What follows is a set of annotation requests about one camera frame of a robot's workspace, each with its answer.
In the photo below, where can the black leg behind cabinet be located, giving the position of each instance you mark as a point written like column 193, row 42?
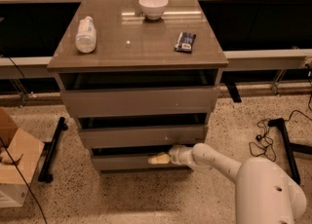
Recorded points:
column 230, row 84

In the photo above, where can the cardboard box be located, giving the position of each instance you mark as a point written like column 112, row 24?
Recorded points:
column 19, row 157

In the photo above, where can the black right stand leg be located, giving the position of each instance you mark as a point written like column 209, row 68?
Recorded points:
column 290, row 148

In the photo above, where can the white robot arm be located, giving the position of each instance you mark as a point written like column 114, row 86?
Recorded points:
column 264, row 193

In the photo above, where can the grey drawer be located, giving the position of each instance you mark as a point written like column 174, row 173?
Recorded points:
column 134, row 131
column 134, row 93
column 129, row 158

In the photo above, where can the black stand leg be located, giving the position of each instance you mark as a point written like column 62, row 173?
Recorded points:
column 50, row 149
column 290, row 148

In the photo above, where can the grey top drawer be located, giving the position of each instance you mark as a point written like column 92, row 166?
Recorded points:
column 134, row 93

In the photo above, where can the black left stand leg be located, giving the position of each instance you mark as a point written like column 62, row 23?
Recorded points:
column 50, row 149

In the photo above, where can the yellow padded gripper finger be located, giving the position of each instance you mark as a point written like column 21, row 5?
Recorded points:
column 159, row 159

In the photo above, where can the grey bottom drawer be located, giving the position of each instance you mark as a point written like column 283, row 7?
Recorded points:
column 129, row 158

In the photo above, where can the dark blue snack packet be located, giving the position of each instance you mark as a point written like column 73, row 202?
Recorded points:
column 185, row 42

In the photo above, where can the white ceramic bowl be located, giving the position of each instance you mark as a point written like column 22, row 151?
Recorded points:
column 153, row 9

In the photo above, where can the grey middle drawer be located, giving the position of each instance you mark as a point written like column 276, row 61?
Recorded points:
column 134, row 131

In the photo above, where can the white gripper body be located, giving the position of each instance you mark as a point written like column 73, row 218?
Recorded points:
column 175, row 155

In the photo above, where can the grey drawer cabinet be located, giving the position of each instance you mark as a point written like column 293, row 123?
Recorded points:
column 127, row 41

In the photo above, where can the clear plastic bottle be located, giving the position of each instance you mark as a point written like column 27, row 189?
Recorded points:
column 86, row 36

